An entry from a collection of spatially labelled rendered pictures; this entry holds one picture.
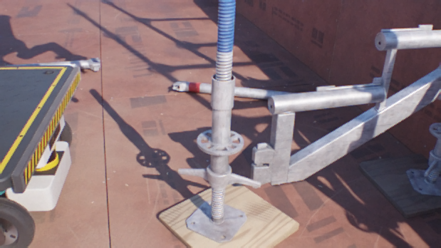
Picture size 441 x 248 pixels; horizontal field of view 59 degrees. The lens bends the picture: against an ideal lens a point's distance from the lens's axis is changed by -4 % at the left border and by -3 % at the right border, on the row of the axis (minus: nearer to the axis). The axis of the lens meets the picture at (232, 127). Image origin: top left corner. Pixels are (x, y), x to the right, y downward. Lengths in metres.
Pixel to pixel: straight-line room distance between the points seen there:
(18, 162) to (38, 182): 0.26
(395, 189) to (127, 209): 0.91
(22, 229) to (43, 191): 0.14
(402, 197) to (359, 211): 0.17
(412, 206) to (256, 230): 0.54
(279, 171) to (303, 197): 0.25
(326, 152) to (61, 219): 0.82
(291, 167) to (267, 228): 0.19
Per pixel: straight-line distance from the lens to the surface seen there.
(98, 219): 1.29
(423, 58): 1.72
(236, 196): 1.32
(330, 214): 1.34
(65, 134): 1.52
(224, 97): 0.97
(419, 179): 1.59
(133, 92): 2.07
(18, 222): 1.14
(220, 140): 1.03
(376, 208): 1.42
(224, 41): 0.93
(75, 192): 1.41
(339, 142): 1.20
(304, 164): 1.18
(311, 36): 2.48
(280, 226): 1.23
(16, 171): 0.98
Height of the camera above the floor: 0.84
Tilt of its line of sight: 29 degrees down
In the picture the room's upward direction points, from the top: 4 degrees clockwise
